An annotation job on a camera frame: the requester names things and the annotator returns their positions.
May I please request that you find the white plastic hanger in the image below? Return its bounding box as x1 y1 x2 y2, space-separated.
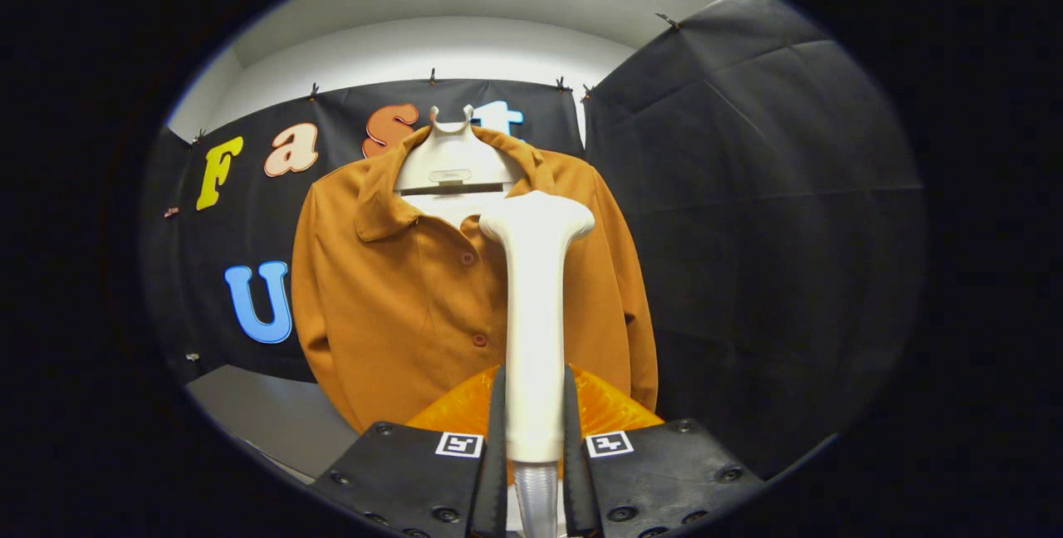
394 105 527 227

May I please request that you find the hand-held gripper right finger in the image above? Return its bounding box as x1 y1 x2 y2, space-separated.
563 364 767 538

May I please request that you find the orange button shirt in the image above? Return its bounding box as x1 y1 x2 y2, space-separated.
291 125 659 435

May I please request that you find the row of black clips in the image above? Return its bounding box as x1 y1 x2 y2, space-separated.
191 12 682 145

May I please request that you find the black backdrop cloth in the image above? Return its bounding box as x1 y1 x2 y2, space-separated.
141 0 925 481

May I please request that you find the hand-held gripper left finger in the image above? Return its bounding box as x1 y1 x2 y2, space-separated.
309 364 509 538

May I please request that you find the white garment steamer head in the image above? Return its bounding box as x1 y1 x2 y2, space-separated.
479 191 596 462

